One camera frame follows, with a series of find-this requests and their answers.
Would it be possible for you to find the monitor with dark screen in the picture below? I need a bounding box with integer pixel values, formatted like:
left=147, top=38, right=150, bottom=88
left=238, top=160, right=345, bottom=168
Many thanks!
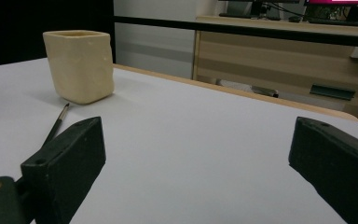
left=218, top=0, right=301, bottom=17

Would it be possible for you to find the light wooden desk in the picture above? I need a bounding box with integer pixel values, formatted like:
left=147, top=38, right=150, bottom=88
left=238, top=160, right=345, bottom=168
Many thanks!
left=191, top=15, right=358, bottom=125

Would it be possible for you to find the white chair base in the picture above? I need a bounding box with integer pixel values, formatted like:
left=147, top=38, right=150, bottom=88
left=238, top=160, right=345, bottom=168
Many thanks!
left=216, top=78, right=280, bottom=99

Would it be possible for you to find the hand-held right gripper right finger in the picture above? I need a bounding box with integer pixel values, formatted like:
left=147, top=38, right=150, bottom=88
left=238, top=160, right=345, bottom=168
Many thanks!
left=288, top=116, right=358, bottom=224

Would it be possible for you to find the monitor with pink screen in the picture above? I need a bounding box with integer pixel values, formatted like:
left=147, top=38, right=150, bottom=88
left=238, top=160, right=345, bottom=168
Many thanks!
left=303, top=0, right=358, bottom=21

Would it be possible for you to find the cream square cup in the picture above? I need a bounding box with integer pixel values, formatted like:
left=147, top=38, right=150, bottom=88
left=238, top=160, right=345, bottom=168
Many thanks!
left=42, top=29, right=116, bottom=105

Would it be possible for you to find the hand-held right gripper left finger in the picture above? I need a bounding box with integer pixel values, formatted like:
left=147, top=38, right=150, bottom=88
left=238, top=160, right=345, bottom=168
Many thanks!
left=21, top=116, right=107, bottom=224

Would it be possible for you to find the thin dark paint brush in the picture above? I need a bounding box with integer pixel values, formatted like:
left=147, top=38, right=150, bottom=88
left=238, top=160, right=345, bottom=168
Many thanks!
left=41, top=103, right=71, bottom=147

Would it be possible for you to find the dark drawer handle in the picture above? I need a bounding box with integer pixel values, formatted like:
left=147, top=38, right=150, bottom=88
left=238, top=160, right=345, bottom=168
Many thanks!
left=310, top=83, right=356, bottom=102

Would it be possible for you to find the black curtain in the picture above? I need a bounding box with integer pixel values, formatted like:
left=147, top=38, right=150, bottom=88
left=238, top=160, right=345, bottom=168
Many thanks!
left=0, top=0, right=117, bottom=69

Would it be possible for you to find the black keyboard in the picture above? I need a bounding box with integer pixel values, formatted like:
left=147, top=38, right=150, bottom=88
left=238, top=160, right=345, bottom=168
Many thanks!
left=218, top=12, right=253, bottom=19
left=307, top=17, right=358, bottom=29

